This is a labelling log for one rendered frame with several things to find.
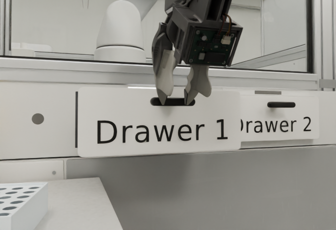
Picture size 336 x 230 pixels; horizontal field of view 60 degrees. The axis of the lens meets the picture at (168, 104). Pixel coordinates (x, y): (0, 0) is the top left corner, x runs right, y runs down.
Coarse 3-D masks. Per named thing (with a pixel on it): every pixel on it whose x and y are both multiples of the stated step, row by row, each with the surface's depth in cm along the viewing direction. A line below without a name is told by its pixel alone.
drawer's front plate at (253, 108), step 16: (240, 96) 68; (256, 96) 70; (272, 96) 71; (288, 96) 73; (304, 96) 75; (240, 112) 68; (256, 112) 70; (272, 112) 71; (288, 112) 73; (304, 112) 74; (256, 128) 70; (288, 128) 73
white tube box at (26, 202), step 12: (0, 192) 34; (12, 192) 34; (24, 192) 34; (36, 192) 33; (0, 204) 30; (12, 204) 30; (24, 204) 29; (36, 204) 33; (0, 216) 25; (12, 216) 26; (24, 216) 29; (36, 216) 33; (0, 228) 25; (12, 228) 26; (24, 228) 29
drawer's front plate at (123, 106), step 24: (96, 96) 46; (120, 96) 47; (144, 96) 48; (168, 96) 50; (216, 96) 53; (96, 120) 46; (120, 120) 47; (144, 120) 48; (168, 120) 50; (192, 120) 51; (216, 120) 53; (96, 144) 46; (120, 144) 47; (144, 144) 48; (168, 144) 50; (192, 144) 51; (216, 144) 52; (240, 144) 54
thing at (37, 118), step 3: (36, 114) 56; (39, 114) 56; (33, 117) 56; (36, 117) 56; (39, 117) 56; (42, 117) 56; (33, 120) 56; (36, 120) 56; (39, 120) 56; (42, 120) 56; (36, 123) 56; (39, 123) 56
